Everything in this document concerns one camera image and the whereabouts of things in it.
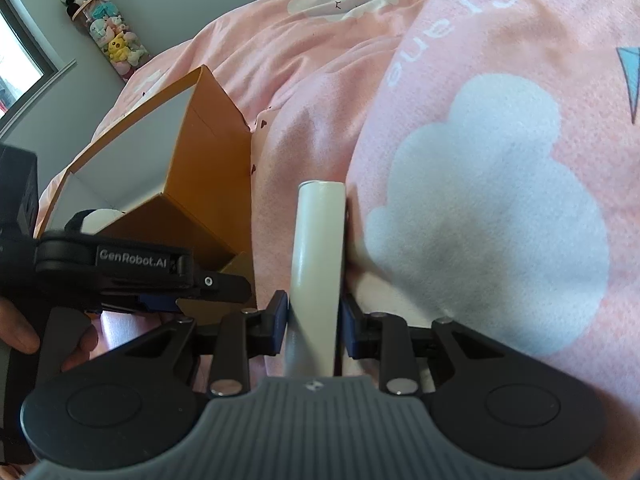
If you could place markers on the white plastic tube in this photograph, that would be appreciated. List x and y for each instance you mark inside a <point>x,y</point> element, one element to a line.
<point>316,260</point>

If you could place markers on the small panda plush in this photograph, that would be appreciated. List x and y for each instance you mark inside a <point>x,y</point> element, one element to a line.
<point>100,219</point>

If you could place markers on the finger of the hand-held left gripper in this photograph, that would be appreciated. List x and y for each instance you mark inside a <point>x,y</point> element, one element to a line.
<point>220,284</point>

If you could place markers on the orange cardboard box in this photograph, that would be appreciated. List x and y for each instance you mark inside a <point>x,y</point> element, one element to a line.
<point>200,170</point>

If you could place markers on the person's left hand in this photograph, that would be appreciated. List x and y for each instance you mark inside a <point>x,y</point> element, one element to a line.
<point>17,327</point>

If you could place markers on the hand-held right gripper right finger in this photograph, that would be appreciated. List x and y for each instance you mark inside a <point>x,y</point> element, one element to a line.
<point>347,326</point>

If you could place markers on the pink cloud printed blanket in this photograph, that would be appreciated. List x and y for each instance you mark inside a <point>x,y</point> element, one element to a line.
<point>475,135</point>

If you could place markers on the window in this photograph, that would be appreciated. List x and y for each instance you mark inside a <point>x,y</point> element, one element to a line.
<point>20,60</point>

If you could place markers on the column of small plush toys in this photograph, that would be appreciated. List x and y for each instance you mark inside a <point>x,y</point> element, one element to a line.
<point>117,42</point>

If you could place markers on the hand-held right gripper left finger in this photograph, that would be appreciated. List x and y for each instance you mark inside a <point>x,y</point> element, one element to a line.
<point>279,321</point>

